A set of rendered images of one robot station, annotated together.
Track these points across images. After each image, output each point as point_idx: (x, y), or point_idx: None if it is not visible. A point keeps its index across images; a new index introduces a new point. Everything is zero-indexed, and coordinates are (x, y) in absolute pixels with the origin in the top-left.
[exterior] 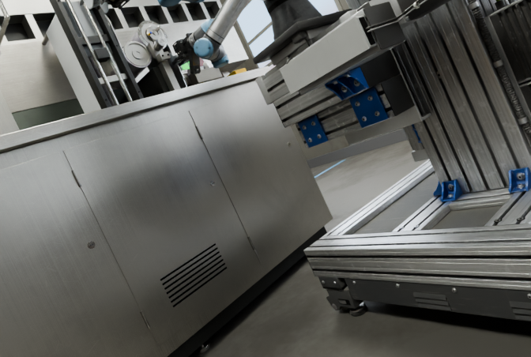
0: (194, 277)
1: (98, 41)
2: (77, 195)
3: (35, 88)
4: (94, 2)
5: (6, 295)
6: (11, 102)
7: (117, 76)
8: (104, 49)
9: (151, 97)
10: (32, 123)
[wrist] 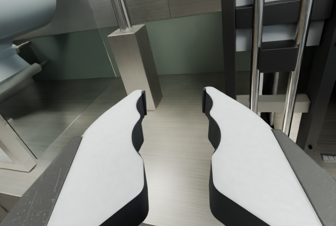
0: None
1: (290, 20)
2: None
3: None
4: (205, 107)
5: None
6: (186, 2)
7: (285, 105)
8: (289, 52)
9: None
10: (200, 32)
